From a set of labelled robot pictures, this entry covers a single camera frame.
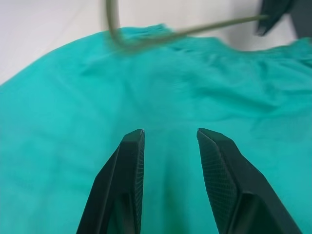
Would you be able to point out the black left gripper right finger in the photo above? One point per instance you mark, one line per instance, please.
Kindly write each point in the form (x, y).
(234, 185)

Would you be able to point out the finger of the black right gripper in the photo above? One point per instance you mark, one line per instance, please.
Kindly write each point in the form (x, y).
(303, 17)
(271, 12)

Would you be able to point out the green shorts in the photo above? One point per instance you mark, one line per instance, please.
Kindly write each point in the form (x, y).
(146, 97)

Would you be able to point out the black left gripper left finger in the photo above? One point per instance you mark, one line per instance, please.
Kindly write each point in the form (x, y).
(117, 185)

